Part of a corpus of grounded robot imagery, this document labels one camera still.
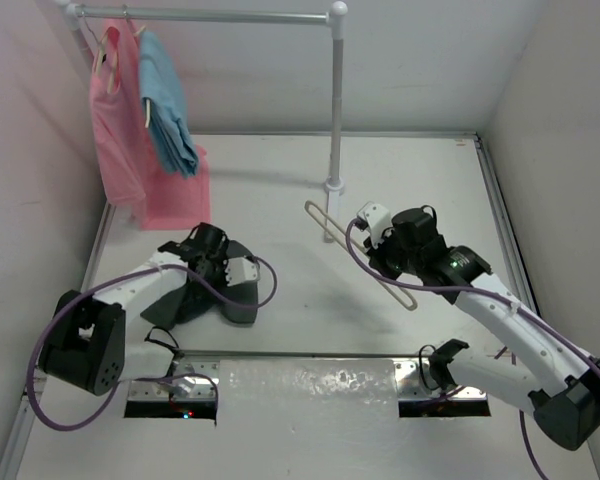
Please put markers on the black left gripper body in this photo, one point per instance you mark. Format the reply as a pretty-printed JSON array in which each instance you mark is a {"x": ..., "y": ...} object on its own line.
[{"x": 215, "y": 272}]

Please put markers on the blue shirt wooden hanger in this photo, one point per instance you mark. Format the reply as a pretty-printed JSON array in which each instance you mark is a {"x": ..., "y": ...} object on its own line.
[{"x": 147, "y": 107}]

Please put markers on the dark grey t shirt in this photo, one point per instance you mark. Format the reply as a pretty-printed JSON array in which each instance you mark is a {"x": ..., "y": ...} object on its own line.
[{"x": 215, "y": 295}]

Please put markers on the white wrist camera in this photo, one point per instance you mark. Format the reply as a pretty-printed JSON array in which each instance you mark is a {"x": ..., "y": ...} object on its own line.
[
  {"x": 241, "y": 270},
  {"x": 376, "y": 220}
]

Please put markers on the white clothes rack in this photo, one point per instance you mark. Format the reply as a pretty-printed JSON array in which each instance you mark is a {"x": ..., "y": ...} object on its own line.
[{"x": 245, "y": 66}]

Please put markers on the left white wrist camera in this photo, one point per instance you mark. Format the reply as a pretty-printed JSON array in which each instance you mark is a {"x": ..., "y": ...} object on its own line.
[{"x": 241, "y": 270}]

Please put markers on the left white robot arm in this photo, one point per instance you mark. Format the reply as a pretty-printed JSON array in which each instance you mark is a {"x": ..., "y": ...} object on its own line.
[{"x": 86, "y": 347}]

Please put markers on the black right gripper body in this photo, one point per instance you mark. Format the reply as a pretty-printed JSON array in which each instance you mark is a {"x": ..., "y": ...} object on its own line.
[{"x": 390, "y": 258}]

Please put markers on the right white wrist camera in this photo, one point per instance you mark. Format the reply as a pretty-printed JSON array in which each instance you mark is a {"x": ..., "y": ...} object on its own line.
[{"x": 376, "y": 220}]

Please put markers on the light blue t shirt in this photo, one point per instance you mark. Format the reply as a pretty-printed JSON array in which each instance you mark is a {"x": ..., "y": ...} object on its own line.
[{"x": 160, "y": 87}]

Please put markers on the pink shirt wooden hanger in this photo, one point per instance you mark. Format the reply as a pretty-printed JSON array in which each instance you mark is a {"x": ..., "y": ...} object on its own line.
[{"x": 106, "y": 66}]

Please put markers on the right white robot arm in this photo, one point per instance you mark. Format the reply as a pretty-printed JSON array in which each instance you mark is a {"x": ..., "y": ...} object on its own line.
[{"x": 557, "y": 383}]

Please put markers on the pink t shirt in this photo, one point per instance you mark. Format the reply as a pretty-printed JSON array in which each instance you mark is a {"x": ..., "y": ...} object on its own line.
[{"x": 132, "y": 175}]

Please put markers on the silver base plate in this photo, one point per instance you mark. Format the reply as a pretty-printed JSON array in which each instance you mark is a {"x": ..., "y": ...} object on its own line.
[{"x": 367, "y": 378}]

